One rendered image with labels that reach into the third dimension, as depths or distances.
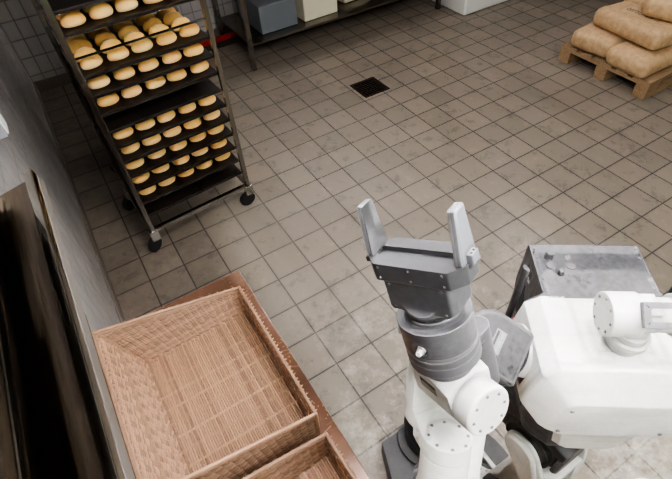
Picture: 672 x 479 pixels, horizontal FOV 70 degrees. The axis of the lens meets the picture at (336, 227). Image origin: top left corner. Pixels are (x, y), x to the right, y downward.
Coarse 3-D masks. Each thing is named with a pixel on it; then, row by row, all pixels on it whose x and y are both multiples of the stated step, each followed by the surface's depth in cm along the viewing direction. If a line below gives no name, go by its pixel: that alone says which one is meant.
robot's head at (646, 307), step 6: (642, 306) 66; (648, 306) 66; (654, 306) 66; (660, 306) 66; (666, 306) 66; (642, 312) 66; (648, 312) 66; (642, 318) 66; (648, 318) 66; (642, 324) 66; (648, 324) 66; (654, 324) 66; (660, 324) 65; (666, 324) 65
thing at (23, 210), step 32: (0, 224) 100; (32, 224) 98; (0, 256) 94; (32, 256) 92; (64, 256) 92; (0, 288) 89; (32, 288) 87; (32, 320) 82; (32, 352) 78; (64, 352) 77; (96, 352) 78; (32, 384) 75; (64, 384) 73; (32, 416) 71; (64, 416) 70; (32, 448) 68; (64, 448) 67
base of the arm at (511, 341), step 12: (480, 312) 77; (492, 312) 77; (492, 324) 77; (504, 324) 77; (516, 324) 78; (492, 336) 76; (504, 336) 77; (516, 336) 77; (528, 336) 78; (504, 348) 76; (516, 348) 77; (528, 348) 77; (504, 360) 76; (516, 360) 76; (504, 372) 75; (516, 372) 76; (504, 384) 76
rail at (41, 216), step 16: (32, 176) 104; (32, 192) 101; (32, 208) 98; (48, 224) 94; (48, 240) 91; (48, 256) 88; (64, 272) 87; (64, 288) 83; (64, 304) 80; (64, 320) 78; (80, 336) 76; (80, 352) 74; (80, 368) 72; (80, 384) 70; (96, 384) 71; (96, 400) 68; (96, 416) 67; (96, 432) 65; (96, 448) 64; (112, 448) 64; (112, 464) 62
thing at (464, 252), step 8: (456, 208) 46; (464, 208) 46; (448, 216) 46; (456, 216) 45; (464, 216) 47; (456, 224) 46; (464, 224) 47; (456, 232) 46; (464, 232) 47; (456, 240) 46; (464, 240) 47; (472, 240) 48; (456, 248) 47; (464, 248) 47; (472, 248) 48; (456, 256) 47; (464, 256) 47; (472, 256) 47; (456, 264) 48; (464, 264) 47; (472, 264) 48
